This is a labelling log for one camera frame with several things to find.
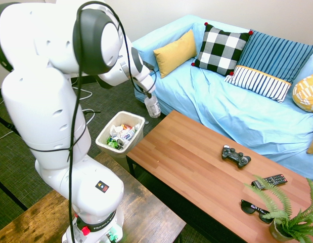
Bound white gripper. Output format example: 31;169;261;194
134;72;157;100

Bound clear plastic water bottle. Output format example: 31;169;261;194
144;93;162;118

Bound white bottle with blue label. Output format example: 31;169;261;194
122;128;136;142

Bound white trash bin with liner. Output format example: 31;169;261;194
95;110;149;159

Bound white crumpled paper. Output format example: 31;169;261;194
110;124;124;137

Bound plain yellow pillow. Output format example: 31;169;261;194
153;29;198;79

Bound reddish wooden coffee table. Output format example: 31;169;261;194
125;110;313;243

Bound black white checked pillow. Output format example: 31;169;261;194
191;22;253;76

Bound sofa with light blue cover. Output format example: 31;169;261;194
130;14;313;184

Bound black game controller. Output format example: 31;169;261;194
221;144;252;169

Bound white navy striped pillow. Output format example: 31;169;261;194
223;65;292;104

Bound rustic dark wooden table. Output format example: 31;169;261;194
0;151;187;243

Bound blue striped pillow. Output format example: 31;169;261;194
237;29;313;84

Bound black sunglasses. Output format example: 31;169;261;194
241;199;273;225

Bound black remote control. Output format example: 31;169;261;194
251;173;288;190

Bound yellow white patterned pillow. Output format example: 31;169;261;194
292;72;313;113

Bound black stand leg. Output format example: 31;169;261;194
0;174;28;211

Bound potted green fern plant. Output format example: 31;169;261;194
243;174;313;243

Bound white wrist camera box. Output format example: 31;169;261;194
140;61;156;76

